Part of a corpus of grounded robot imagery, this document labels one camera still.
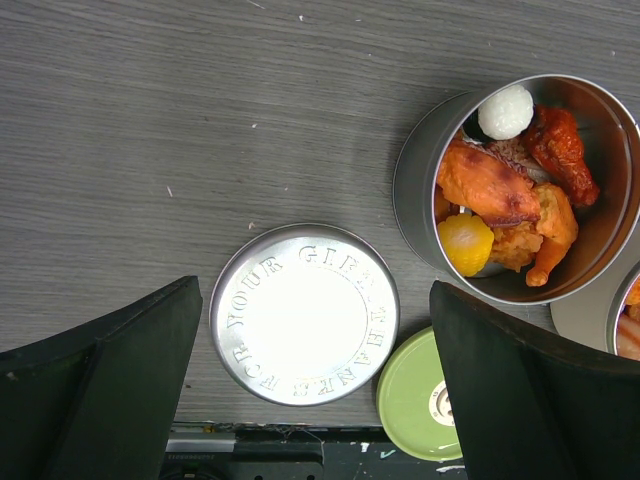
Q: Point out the red food piece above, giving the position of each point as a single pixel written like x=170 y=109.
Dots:
x=553 y=141

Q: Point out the large round steel tin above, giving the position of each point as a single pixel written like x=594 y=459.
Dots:
x=610 y=134

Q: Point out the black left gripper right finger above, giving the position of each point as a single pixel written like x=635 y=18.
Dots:
x=530 y=404

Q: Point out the round steel lid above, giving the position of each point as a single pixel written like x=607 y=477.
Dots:
x=304 y=314

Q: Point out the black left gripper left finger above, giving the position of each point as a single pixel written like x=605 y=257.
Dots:
x=97 y=401

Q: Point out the brown meat chunk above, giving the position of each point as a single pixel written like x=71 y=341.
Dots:
x=515 y=155

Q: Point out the orange fried food piece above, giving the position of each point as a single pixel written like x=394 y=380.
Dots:
x=544 y=242

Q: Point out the small steel bowl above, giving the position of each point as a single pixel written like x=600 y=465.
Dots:
x=605 y=314

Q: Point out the green round lid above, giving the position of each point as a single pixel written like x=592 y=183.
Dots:
x=413 y=402

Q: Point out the yellow food piece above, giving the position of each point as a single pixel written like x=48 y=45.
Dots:
x=467 y=242

